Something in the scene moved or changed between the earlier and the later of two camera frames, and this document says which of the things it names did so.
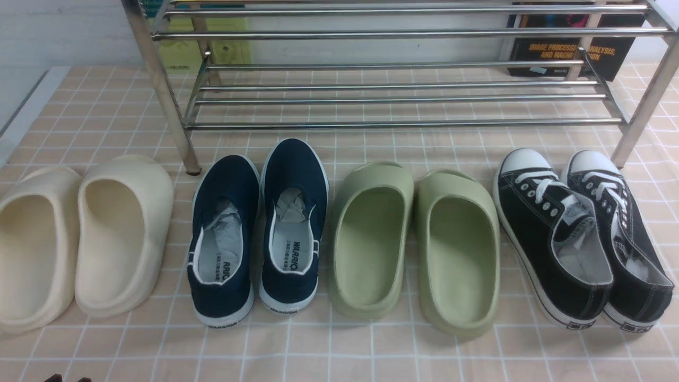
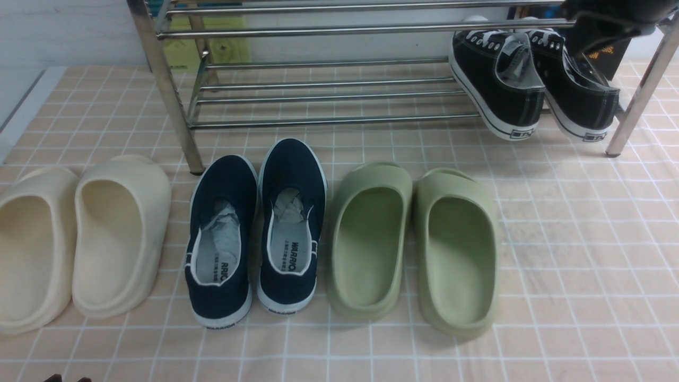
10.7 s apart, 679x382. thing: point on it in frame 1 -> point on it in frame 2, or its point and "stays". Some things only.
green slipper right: (458, 253) stays
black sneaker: (641, 285) -> (578, 100)
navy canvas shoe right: (294, 194) stays
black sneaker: (554, 236) -> (494, 71)
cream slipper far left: (40, 223) stays
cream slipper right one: (125, 206) stays
